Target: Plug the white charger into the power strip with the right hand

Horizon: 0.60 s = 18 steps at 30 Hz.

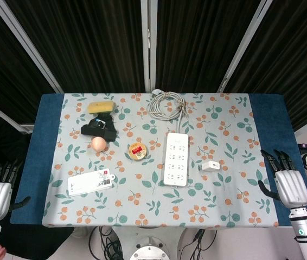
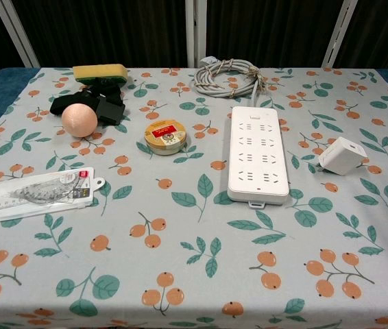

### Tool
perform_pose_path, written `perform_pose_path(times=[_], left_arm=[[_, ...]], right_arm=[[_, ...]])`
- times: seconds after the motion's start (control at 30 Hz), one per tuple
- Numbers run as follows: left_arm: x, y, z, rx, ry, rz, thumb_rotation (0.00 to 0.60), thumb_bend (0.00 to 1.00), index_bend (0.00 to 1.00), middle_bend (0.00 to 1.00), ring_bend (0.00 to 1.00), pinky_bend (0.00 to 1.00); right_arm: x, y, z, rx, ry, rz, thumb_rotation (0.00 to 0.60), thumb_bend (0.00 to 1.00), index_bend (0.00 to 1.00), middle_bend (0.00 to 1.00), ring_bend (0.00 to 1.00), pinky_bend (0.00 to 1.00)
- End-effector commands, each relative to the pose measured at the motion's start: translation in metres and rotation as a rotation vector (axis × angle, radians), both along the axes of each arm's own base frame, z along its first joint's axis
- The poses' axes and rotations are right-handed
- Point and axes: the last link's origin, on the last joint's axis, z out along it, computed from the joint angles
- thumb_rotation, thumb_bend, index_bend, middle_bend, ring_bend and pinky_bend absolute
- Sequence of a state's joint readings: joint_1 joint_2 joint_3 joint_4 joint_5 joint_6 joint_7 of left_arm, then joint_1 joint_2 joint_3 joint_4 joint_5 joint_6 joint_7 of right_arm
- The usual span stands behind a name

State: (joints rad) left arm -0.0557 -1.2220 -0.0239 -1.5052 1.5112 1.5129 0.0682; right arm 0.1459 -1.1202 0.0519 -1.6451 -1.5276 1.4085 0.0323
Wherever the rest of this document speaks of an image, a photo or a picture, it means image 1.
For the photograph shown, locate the black strap with buckle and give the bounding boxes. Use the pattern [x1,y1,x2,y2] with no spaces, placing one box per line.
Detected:
[80,111,118,142]

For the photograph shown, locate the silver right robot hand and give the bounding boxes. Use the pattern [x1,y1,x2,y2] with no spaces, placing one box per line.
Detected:
[257,149,307,209]

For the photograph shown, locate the white charger plug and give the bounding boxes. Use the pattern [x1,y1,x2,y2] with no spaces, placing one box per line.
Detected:
[199,160,221,172]

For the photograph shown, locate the round tin with red label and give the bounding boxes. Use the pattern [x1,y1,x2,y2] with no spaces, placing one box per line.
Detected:
[127,142,149,161]

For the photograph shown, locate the floral tablecloth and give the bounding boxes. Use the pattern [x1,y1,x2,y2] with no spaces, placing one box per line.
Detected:
[41,93,279,228]

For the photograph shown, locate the white card box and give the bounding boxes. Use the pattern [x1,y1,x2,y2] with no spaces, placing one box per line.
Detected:
[67,168,116,197]

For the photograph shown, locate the yellow green sponge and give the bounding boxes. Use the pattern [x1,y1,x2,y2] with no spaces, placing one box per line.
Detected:
[87,101,116,114]

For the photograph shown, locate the peach coloured egg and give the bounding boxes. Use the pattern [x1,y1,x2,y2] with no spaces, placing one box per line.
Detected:
[91,136,108,151]

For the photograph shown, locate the black cables under table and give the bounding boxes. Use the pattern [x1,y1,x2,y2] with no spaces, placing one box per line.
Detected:
[88,225,129,260]

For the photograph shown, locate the white metal frame post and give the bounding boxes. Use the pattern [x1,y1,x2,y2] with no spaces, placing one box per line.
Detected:
[140,0,158,93]

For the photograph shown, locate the white power strip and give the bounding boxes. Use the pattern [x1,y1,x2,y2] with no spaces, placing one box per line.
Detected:
[163,132,189,188]

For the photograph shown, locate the grey cable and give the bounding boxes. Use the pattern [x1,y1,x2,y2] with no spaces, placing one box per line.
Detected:
[149,89,190,135]

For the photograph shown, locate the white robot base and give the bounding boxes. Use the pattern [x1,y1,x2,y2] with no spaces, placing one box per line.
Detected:
[110,225,189,260]

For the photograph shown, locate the blue table mat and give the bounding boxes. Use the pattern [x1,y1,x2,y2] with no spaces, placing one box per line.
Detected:
[9,93,307,227]

